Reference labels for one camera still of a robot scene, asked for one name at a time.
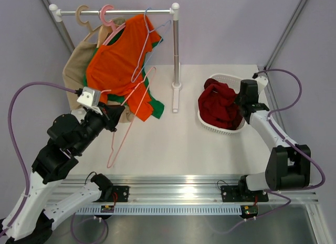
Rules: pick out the pink plastic hanger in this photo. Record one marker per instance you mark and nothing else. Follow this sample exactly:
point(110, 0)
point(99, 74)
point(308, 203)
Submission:
point(113, 156)
point(109, 28)

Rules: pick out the white metal clothes rack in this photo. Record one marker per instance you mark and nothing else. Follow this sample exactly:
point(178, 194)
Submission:
point(58, 13)

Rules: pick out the white slotted cable duct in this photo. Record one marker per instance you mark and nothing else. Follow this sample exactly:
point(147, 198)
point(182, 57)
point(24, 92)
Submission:
point(100, 210)

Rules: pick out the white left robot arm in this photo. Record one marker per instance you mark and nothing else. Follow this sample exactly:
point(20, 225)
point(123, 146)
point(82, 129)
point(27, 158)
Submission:
point(34, 222)

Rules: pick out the dark red t shirt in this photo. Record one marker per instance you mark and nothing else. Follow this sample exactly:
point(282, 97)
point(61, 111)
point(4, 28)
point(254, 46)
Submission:
point(217, 105)

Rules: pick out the white plastic laundry basket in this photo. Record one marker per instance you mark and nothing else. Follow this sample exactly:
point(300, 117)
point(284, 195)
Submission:
point(234, 83)

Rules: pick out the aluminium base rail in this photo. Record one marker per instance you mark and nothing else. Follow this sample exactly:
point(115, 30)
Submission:
point(172, 189)

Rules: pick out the beige t shirt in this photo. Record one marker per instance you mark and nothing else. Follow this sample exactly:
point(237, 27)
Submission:
point(74, 72)

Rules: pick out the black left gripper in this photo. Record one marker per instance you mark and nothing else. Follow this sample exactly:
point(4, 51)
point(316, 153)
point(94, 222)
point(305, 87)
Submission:
point(113, 112)

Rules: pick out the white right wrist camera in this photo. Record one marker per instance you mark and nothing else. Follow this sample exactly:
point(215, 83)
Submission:
point(261, 80)

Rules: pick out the orange t shirt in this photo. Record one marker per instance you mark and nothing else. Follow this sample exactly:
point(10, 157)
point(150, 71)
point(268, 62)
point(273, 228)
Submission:
point(111, 68)

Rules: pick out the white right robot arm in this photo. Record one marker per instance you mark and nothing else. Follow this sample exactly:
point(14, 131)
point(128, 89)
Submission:
point(287, 168)

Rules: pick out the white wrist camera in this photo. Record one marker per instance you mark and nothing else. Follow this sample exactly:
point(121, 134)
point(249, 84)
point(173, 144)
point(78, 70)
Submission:
point(261, 80)
point(89, 98)

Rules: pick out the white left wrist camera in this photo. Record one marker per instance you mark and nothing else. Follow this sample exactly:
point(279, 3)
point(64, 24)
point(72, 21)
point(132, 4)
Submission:
point(89, 98)

